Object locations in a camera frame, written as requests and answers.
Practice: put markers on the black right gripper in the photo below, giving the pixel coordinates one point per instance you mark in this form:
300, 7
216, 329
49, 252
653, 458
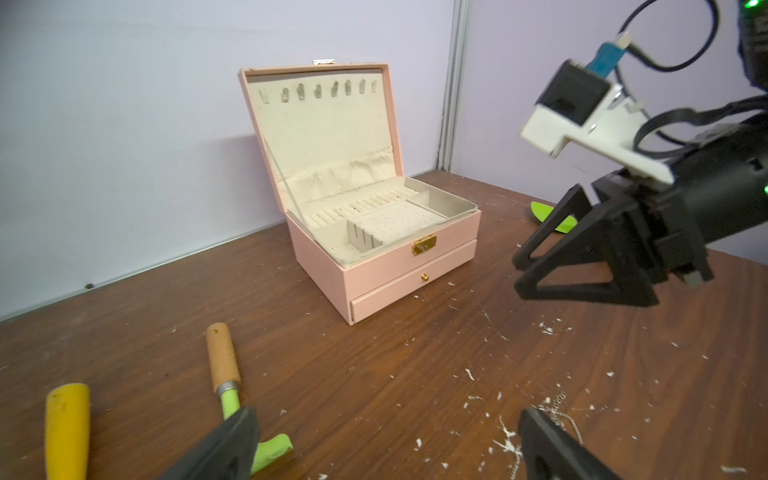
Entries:
720, 190

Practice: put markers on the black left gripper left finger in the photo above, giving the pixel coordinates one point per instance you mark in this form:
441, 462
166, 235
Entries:
227, 452

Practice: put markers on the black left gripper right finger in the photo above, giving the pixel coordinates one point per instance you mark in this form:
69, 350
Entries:
551, 453

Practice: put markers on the pink jewelry box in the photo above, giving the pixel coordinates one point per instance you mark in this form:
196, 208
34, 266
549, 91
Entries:
365, 232

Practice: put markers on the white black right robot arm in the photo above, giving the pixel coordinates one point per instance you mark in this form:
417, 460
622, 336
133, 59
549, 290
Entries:
676, 132

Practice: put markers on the yellow plastic garden shovel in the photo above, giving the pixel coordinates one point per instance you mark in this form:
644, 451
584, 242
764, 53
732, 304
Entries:
67, 432

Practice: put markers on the green trowel yellow handle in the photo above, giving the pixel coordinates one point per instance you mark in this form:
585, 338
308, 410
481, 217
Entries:
542, 211

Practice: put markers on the green rake wooden handle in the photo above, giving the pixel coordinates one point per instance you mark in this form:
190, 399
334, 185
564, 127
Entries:
226, 381

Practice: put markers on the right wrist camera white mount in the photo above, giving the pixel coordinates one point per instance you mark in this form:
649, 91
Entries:
581, 105

